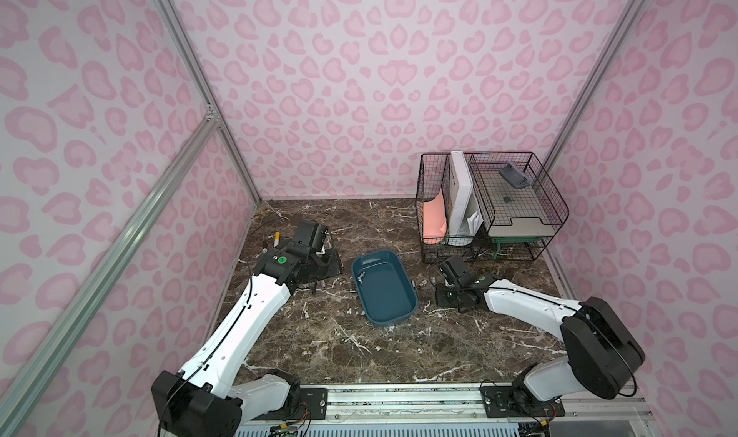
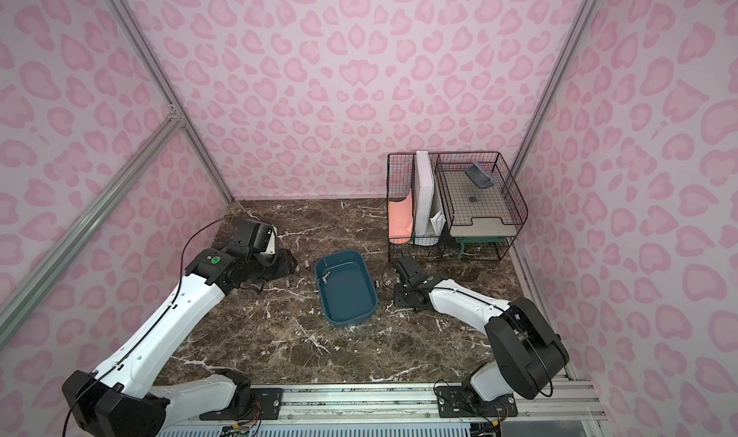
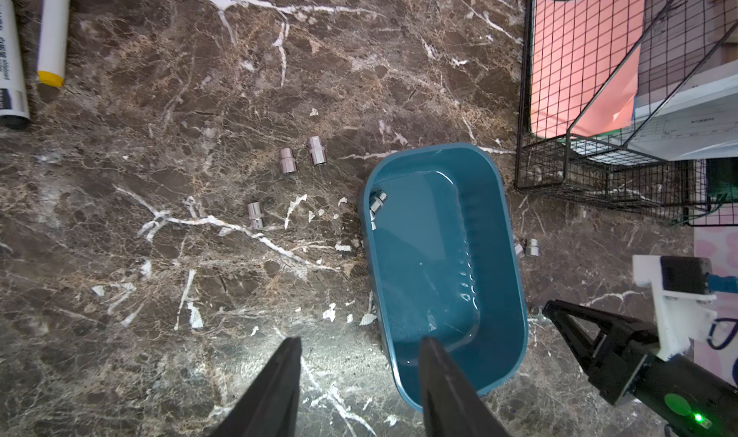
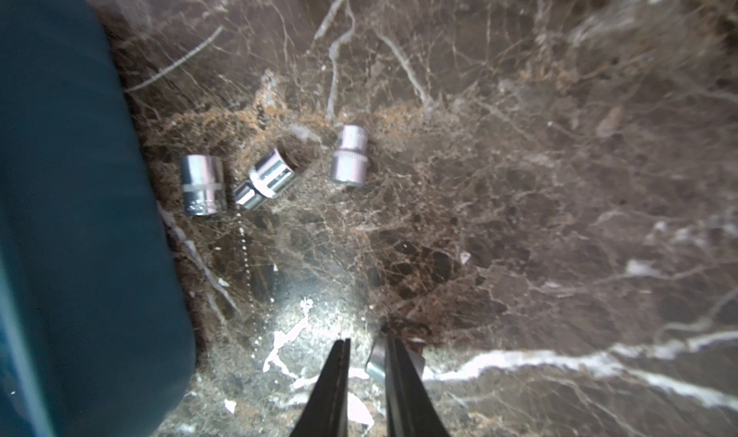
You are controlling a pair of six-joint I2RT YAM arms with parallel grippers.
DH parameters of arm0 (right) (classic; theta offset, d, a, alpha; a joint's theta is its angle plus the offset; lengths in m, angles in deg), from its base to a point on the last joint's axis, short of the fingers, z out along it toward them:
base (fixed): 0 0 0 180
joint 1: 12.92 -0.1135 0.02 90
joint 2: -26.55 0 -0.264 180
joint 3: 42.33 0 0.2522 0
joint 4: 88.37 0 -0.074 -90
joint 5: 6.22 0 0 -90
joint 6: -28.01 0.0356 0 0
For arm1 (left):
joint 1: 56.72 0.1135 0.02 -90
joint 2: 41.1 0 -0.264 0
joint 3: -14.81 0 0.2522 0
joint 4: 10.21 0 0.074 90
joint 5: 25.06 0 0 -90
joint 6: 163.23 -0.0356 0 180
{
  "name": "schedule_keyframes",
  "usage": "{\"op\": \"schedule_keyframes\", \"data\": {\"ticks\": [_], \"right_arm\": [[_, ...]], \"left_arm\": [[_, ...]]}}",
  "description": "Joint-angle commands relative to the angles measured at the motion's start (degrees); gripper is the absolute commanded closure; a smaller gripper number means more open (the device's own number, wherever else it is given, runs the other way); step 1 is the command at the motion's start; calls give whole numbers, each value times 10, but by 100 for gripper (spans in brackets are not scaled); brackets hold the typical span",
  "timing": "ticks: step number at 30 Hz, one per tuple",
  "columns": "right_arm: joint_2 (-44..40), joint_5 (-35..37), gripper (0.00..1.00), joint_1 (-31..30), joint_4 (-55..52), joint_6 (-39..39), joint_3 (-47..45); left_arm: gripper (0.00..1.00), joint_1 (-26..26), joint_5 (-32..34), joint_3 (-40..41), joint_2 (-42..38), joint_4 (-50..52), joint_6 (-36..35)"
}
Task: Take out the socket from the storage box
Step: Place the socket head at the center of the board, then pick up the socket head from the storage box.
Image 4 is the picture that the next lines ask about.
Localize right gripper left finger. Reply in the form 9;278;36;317
290;339;351;437

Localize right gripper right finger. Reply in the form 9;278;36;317
384;338;450;437

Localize teal plastic storage box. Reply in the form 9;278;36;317
1;0;195;436

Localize chrome socket stepped table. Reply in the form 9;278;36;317
331;125;368;187

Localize chrome socket table edge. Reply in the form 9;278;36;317
180;155;227;217

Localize chrome socket small right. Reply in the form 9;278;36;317
364;336;425;384

